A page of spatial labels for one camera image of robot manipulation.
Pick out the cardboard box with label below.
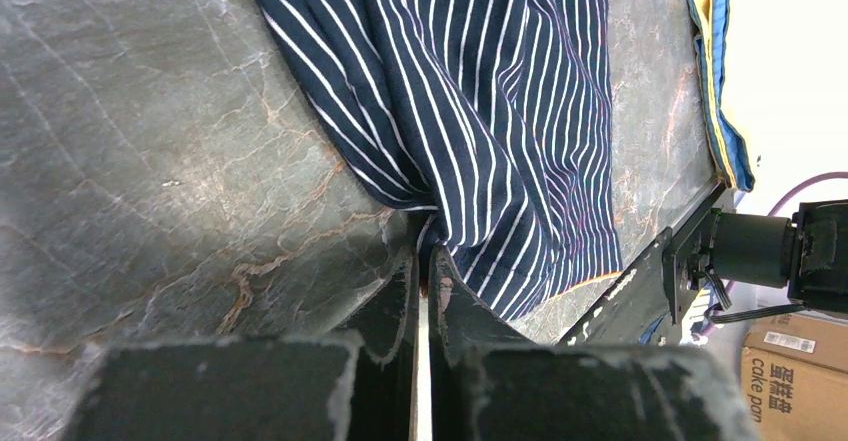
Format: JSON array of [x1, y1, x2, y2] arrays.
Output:
[[740, 314, 847, 441]]

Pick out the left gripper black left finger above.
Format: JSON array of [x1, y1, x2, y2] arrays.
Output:
[[63, 215, 422, 440]]

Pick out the tan cloth mat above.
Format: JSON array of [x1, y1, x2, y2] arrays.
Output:
[[687, 0, 755, 192]]

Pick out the black cylindrical motor mount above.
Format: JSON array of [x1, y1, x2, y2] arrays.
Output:
[[662, 200, 847, 324]]

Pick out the blue striped boxer shorts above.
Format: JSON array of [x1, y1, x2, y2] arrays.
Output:
[[255, 0, 622, 321]]

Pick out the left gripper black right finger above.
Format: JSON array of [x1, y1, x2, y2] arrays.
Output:
[[427, 248, 759, 440]]

